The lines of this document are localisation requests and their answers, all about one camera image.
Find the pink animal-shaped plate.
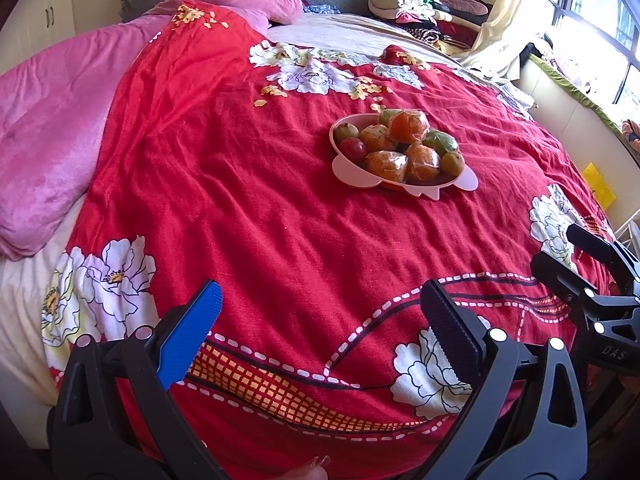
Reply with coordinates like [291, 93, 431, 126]
[328, 112, 478, 202]

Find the white crumpled cloth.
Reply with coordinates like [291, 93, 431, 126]
[465, 65, 538, 111]

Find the red tomato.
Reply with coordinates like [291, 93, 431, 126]
[340, 137, 367, 163]

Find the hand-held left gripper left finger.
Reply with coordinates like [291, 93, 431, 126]
[47, 280, 224, 480]

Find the white wardrobe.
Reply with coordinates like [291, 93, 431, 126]
[0, 0, 126, 61]

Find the person's left hand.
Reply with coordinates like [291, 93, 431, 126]
[282, 455, 331, 480]

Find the pink fleece blanket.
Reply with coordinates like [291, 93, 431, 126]
[0, 12, 173, 261]

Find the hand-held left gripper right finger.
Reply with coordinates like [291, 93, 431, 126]
[420, 279, 588, 480]

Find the green-edged cream pad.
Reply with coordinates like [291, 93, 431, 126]
[517, 52, 640, 191]

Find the white mattress sheet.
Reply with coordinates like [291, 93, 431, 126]
[0, 195, 91, 406]

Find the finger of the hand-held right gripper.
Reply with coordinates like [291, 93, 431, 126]
[531, 251, 640, 322]
[567, 223, 640, 294]

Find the red floral blanket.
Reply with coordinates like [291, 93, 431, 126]
[65, 0, 618, 461]

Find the window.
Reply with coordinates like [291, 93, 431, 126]
[550, 0, 640, 126]

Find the pile of folded clothes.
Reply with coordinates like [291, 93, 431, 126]
[367, 0, 493, 48]

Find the yellow flat item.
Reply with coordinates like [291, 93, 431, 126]
[581, 162, 616, 208]

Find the beige bed sheet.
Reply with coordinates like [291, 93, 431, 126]
[267, 12, 466, 68]

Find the pale pink pillow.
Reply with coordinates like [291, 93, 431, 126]
[235, 7, 273, 31]

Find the plastic-wrapped orange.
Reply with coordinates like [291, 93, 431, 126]
[389, 108, 431, 144]
[363, 150, 410, 184]
[404, 143, 442, 184]
[359, 124, 398, 153]

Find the pink floral cloth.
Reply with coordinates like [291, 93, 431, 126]
[520, 35, 581, 81]

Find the cream curtain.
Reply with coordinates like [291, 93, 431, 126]
[460, 0, 566, 81]

